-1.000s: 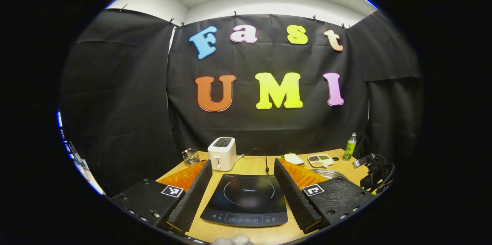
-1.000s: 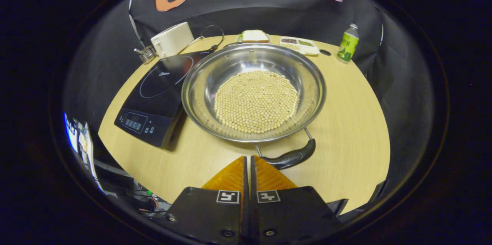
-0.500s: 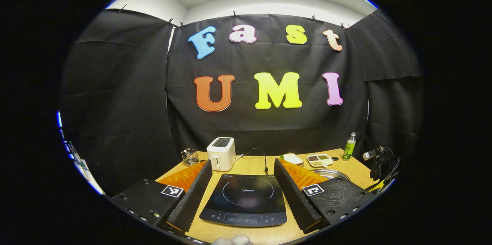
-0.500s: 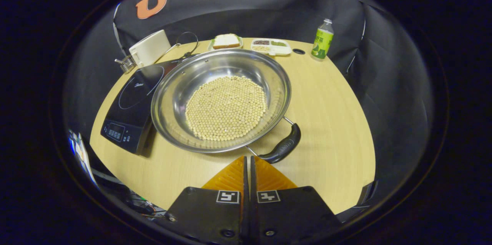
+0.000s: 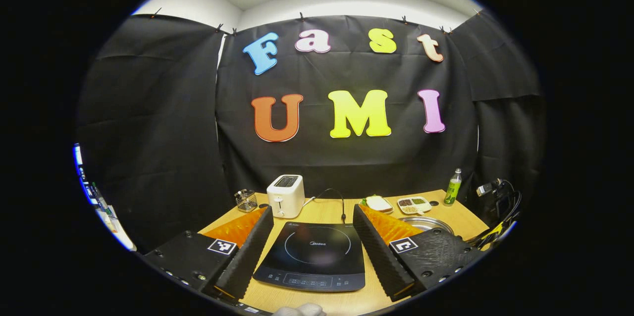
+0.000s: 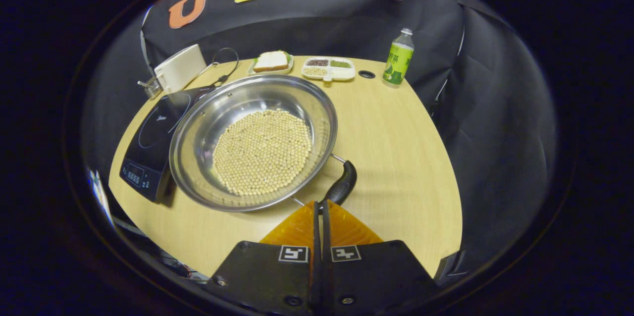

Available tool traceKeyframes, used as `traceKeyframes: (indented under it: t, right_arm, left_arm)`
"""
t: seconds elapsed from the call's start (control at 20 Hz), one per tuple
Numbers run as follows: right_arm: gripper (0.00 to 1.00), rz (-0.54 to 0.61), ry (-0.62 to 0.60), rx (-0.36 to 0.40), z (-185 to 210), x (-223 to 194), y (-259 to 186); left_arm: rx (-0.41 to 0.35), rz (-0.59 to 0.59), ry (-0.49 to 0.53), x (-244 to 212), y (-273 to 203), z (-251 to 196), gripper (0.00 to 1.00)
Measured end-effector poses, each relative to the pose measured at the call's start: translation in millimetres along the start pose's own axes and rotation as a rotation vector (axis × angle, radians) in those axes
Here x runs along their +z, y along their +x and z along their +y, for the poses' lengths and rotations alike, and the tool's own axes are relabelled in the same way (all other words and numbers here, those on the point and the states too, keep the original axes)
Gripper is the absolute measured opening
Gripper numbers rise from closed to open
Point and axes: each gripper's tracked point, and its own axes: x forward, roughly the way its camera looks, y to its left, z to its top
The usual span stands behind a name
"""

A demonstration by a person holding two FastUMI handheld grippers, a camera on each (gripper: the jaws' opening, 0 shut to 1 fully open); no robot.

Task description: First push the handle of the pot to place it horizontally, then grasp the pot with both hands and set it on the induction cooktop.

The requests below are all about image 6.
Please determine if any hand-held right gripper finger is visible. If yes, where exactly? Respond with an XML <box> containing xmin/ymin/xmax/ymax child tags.
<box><xmin>207</xmin><ymin>201</ymin><xmax>322</xmax><ymax>314</ymax></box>
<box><xmin>322</xmin><ymin>201</ymin><xmax>439</xmax><ymax>313</ymax></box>

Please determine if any stainless steel pot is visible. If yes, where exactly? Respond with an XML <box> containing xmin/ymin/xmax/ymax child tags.
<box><xmin>169</xmin><ymin>74</ymin><xmax>358</xmax><ymax>213</ymax></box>

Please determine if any black induction cooktop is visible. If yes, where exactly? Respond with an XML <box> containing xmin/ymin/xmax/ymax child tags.
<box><xmin>119</xmin><ymin>85</ymin><xmax>218</xmax><ymax>204</ymax></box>

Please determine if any layer of beige beans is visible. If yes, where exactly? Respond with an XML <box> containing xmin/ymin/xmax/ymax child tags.
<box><xmin>212</xmin><ymin>109</ymin><xmax>313</xmax><ymax>196</ymax></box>

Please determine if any white divided grain dish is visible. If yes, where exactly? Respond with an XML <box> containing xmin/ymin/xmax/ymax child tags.
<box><xmin>301</xmin><ymin>57</ymin><xmax>356</xmax><ymax>84</ymax></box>

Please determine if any small white sandwich plate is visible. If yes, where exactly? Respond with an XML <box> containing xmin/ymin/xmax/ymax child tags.
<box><xmin>248</xmin><ymin>53</ymin><xmax>295</xmax><ymax>76</ymax></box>

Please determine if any white bread sandwich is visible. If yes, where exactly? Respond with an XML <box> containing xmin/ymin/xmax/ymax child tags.
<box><xmin>253</xmin><ymin>50</ymin><xmax>290</xmax><ymax>72</ymax></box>

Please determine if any green label drink bottle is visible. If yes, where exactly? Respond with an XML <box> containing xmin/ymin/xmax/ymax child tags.
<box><xmin>382</xmin><ymin>28</ymin><xmax>415</xmax><ymax>86</ymax></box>

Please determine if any white toaster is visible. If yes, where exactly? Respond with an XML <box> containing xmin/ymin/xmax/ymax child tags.
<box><xmin>154</xmin><ymin>44</ymin><xmax>208</xmax><ymax>95</ymax></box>

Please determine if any small clear glass holder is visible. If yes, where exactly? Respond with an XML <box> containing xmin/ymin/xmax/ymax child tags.
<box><xmin>138</xmin><ymin>76</ymin><xmax>163</xmax><ymax>100</ymax></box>

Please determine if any thin toaster power cable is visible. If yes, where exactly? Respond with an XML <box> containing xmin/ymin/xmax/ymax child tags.
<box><xmin>198</xmin><ymin>48</ymin><xmax>240</xmax><ymax>88</ymax></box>

